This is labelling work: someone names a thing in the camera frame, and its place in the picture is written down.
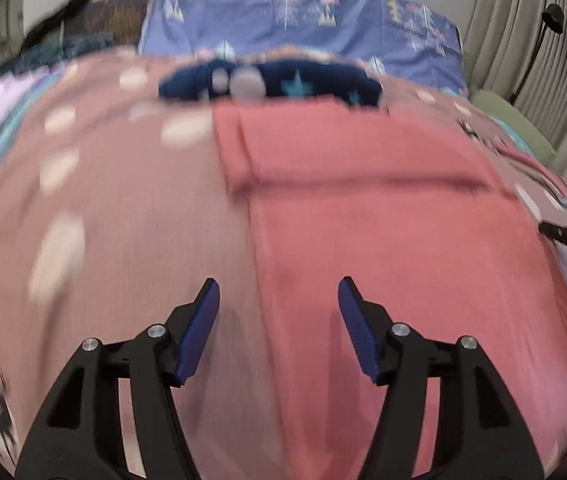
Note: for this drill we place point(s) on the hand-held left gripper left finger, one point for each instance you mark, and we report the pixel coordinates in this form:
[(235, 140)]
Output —
[(198, 330)]

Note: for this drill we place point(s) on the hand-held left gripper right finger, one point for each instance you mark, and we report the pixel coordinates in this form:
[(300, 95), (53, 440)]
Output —
[(358, 330)]

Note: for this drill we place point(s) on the coral pink knit garment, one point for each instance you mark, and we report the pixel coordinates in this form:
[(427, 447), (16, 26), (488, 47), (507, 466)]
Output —
[(388, 220)]

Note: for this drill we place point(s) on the stack of folded clothes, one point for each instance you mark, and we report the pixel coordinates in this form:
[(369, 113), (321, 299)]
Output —
[(538, 170)]

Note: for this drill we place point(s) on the dark clothes pile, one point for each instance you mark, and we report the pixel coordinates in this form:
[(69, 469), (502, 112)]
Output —
[(103, 15)]

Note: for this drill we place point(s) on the pink dotted bedspread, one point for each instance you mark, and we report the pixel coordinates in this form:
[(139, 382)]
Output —
[(128, 220)]

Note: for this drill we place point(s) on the green pillow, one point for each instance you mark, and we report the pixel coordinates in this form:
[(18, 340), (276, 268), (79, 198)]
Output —
[(508, 115)]

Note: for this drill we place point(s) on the beige curtain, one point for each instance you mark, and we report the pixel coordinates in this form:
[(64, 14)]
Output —
[(513, 35)]

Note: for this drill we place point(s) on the black floor lamp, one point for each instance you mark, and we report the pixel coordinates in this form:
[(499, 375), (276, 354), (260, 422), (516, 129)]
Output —
[(553, 16)]

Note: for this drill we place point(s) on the navy star fleece blanket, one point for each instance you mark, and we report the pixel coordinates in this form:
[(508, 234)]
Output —
[(313, 80)]

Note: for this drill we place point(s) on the blue tree print pillow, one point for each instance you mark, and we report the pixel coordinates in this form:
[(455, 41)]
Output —
[(263, 25)]

